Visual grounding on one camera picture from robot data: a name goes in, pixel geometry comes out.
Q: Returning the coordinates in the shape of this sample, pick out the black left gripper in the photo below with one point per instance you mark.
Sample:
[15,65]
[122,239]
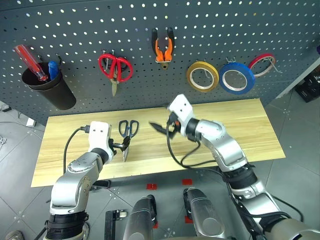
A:
[111,147]

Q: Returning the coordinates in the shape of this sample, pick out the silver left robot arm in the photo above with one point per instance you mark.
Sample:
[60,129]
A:
[72,185]

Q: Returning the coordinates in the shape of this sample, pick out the metal pegboard hook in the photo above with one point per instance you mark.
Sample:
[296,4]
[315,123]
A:
[59,58]

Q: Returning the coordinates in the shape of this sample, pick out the black metal floor stand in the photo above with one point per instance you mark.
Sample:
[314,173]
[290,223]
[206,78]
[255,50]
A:
[110,225]

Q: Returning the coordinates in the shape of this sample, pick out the dark rounded robot leg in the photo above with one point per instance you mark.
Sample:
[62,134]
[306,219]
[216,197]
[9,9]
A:
[205,215]
[140,217]

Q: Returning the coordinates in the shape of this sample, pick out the red tape roll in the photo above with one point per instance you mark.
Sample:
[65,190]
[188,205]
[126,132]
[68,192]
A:
[260,57]

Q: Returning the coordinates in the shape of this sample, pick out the orange and black pliers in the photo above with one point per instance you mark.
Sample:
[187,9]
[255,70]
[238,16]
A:
[166,51]

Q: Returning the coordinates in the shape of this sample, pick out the red floor tape mark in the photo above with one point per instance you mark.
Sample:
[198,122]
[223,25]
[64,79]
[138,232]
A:
[151,186]
[187,182]

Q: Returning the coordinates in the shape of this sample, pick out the black cup holder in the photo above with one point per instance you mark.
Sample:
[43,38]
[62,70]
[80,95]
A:
[57,92]

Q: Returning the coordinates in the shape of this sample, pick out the purple object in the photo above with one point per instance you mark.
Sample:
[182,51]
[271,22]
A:
[318,50]

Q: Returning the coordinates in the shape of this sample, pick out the dark grey perforated pegboard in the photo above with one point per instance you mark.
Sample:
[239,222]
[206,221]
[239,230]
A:
[160,15]

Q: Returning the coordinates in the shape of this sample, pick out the blue tape roll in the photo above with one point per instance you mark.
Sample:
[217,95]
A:
[247,82]

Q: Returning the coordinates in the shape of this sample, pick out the yellow tape roll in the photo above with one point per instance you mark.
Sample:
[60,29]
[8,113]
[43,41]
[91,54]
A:
[192,81]

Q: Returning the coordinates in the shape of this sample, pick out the black cardboard box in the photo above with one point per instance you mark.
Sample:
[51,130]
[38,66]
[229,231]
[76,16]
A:
[308,87]

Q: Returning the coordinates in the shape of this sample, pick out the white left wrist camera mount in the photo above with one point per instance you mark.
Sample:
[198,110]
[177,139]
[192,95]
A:
[98,135]

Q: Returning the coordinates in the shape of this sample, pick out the black and blue scissors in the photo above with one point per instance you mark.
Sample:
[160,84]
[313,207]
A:
[127,140]

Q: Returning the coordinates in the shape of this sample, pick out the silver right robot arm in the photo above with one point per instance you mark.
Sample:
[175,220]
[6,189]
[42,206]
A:
[225,147]

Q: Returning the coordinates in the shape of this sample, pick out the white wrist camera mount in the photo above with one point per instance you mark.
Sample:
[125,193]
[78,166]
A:
[98,135]
[182,110]

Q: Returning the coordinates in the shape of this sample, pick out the metal tape hook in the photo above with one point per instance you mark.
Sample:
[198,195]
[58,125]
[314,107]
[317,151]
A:
[274,65]

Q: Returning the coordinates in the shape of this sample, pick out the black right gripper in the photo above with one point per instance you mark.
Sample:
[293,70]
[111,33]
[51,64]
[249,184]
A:
[174,123]

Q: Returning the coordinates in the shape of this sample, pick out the small white box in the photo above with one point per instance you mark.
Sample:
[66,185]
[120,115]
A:
[30,122]

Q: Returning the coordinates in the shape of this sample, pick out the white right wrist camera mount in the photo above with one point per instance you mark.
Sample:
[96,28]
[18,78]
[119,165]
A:
[182,110]

